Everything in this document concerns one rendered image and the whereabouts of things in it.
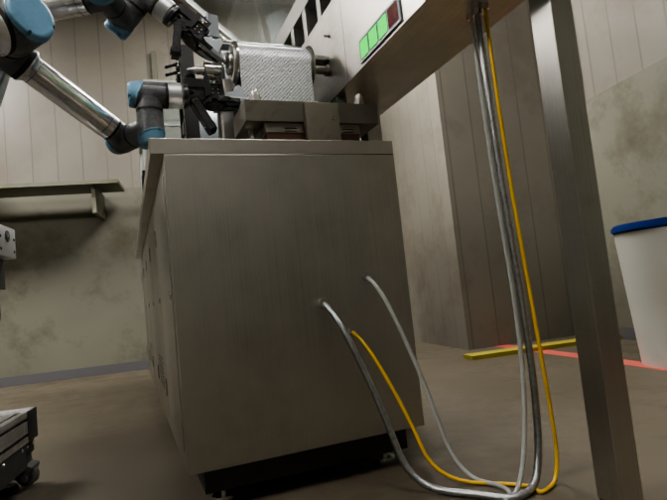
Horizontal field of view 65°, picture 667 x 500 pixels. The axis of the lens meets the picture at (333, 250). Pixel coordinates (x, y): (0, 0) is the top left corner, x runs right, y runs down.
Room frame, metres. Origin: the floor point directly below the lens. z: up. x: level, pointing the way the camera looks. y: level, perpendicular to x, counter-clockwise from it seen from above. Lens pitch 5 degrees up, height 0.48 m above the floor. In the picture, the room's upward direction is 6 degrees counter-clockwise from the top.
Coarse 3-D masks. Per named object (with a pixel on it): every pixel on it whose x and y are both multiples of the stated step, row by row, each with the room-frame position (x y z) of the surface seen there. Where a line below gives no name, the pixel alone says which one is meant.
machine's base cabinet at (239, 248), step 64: (192, 192) 1.27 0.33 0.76; (256, 192) 1.33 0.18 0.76; (320, 192) 1.39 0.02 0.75; (384, 192) 1.47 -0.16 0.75; (192, 256) 1.27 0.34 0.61; (256, 256) 1.32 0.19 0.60; (320, 256) 1.39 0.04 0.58; (384, 256) 1.46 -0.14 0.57; (192, 320) 1.26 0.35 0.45; (256, 320) 1.32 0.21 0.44; (320, 320) 1.38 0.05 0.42; (384, 320) 1.45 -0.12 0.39; (192, 384) 1.26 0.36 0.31; (256, 384) 1.31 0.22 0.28; (320, 384) 1.37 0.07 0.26; (384, 384) 1.44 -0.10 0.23; (192, 448) 1.25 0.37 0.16; (256, 448) 1.31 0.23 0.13; (320, 448) 1.41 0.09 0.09; (384, 448) 1.48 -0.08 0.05
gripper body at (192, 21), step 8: (176, 8) 1.57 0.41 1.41; (184, 8) 1.59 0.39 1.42; (168, 16) 1.56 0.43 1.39; (176, 16) 1.59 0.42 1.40; (184, 16) 1.60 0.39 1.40; (192, 16) 1.60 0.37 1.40; (200, 16) 1.59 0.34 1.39; (168, 24) 1.59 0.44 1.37; (184, 24) 1.59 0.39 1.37; (192, 24) 1.58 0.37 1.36; (200, 24) 1.61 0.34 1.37; (208, 24) 1.60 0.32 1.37; (184, 32) 1.59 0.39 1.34; (192, 32) 1.58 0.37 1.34; (200, 32) 1.60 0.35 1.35; (208, 32) 1.65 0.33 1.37; (184, 40) 1.62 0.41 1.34; (192, 40) 1.60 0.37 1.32; (192, 48) 1.64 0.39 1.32
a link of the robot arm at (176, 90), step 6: (168, 84) 1.48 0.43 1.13; (174, 84) 1.48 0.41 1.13; (180, 84) 1.49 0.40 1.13; (174, 90) 1.48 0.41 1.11; (180, 90) 1.48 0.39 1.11; (174, 96) 1.48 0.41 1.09; (180, 96) 1.49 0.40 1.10; (174, 102) 1.49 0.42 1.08; (180, 102) 1.50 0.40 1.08; (174, 108) 1.52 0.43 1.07; (180, 108) 1.52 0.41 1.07
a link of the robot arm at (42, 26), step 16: (0, 0) 1.14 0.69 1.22; (16, 0) 1.13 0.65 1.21; (32, 0) 1.16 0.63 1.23; (0, 16) 1.11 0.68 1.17; (16, 16) 1.13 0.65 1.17; (32, 16) 1.16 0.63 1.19; (48, 16) 1.20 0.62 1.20; (0, 32) 1.12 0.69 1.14; (16, 32) 1.14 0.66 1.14; (32, 32) 1.16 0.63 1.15; (48, 32) 1.19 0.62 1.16; (0, 48) 1.15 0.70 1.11; (16, 48) 1.17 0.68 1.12; (32, 48) 1.21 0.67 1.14
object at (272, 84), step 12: (240, 72) 1.59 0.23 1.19; (252, 72) 1.60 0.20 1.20; (264, 72) 1.62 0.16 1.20; (276, 72) 1.63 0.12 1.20; (288, 72) 1.64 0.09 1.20; (300, 72) 1.66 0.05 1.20; (252, 84) 1.60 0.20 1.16; (264, 84) 1.61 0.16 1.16; (276, 84) 1.63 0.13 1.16; (288, 84) 1.64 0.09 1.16; (300, 84) 1.66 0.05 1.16; (312, 84) 1.67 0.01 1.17; (264, 96) 1.61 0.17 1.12; (276, 96) 1.63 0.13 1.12; (288, 96) 1.64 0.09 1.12; (300, 96) 1.66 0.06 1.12; (312, 96) 1.67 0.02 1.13
